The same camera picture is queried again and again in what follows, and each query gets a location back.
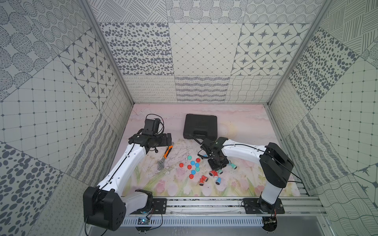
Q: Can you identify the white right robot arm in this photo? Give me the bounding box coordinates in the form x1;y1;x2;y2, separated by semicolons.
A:
198;137;294;214

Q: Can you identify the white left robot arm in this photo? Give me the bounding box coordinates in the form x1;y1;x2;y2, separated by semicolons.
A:
83;115;172;231

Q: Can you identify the black plastic tool case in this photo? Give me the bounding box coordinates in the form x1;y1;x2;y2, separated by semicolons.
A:
183;114;218;141

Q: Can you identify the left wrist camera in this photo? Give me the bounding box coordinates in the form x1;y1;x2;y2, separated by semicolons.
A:
144;118;161;133

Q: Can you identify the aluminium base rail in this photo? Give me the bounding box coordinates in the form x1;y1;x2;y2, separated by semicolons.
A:
88;196;328;228

